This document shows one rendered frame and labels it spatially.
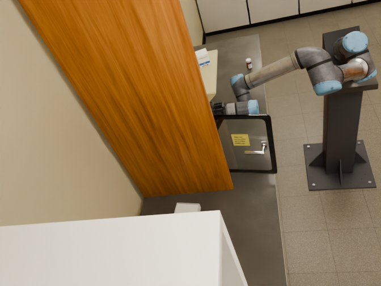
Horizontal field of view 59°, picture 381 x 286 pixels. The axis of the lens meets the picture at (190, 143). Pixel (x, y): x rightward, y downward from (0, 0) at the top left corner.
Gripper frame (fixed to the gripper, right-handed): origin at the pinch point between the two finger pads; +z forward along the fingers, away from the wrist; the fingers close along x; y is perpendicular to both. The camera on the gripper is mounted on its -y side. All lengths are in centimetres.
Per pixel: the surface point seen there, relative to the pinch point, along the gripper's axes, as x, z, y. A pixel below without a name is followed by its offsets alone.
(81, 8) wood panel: 26, 12, 77
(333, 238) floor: 9, -73, -122
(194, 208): 38.1, 0.8, -23.8
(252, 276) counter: 70, -25, -28
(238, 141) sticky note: 20.5, -25.3, 1.2
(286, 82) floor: -171, -61, -122
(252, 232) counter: 51, -26, -28
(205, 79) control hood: 8.0, -15.6, 29.3
